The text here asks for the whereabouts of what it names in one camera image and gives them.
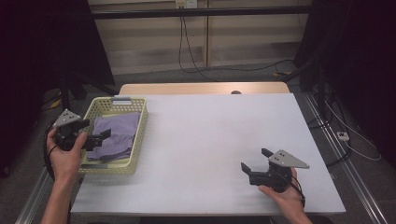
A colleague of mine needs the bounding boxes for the purple pants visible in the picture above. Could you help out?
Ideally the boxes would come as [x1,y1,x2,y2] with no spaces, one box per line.
[86,111,141,162]

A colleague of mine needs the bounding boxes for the black horizontal bar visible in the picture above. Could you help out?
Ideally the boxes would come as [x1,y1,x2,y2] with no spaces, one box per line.
[91,5,313,21]

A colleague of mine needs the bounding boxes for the black power cable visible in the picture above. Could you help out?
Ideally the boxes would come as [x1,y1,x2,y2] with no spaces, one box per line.
[177,7,295,76]
[181,8,219,83]

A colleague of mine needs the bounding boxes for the person's right hand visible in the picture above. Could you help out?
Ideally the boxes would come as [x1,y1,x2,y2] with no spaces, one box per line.
[258,167,306,217]

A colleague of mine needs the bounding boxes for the white wall socket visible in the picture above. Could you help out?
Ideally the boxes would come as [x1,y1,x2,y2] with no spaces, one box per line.
[175,0,199,9]

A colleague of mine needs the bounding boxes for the pale yellow perforated basket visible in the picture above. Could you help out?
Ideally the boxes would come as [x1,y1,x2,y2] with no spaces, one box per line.
[78,96,149,175]

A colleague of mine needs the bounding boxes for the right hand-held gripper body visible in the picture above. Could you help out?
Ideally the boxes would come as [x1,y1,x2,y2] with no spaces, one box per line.
[247,148,311,193]

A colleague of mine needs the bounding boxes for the metal floor rail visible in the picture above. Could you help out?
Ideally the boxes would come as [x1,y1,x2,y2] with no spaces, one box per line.
[302,91,389,224]
[14,169,53,224]

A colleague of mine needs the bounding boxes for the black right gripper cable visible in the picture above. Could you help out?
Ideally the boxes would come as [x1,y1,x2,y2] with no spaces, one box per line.
[278,171,306,209]

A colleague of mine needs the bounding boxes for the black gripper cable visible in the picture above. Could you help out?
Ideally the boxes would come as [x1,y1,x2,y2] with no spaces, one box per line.
[42,122,60,183]
[278,171,306,209]

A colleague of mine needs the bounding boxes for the light wooden table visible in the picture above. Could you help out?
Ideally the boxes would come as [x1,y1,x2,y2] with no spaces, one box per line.
[119,81,290,96]

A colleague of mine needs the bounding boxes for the white floor cable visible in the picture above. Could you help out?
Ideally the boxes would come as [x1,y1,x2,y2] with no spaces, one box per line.
[322,98,383,162]

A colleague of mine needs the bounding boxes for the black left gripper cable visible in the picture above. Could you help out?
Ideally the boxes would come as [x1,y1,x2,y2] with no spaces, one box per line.
[42,122,60,183]

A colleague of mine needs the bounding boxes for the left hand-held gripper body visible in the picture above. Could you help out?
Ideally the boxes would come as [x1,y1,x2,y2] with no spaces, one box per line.
[51,108,92,152]

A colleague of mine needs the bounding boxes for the dark curtain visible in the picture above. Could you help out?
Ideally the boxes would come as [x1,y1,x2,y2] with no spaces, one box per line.
[292,0,396,164]
[0,0,117,178]

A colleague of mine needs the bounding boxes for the white table cover sheet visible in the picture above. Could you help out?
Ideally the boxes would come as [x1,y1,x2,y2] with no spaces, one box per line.
[70,92,347,217]

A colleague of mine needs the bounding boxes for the person's left hand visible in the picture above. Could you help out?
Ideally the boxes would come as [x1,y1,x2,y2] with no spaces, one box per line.
[46,128,89,185]

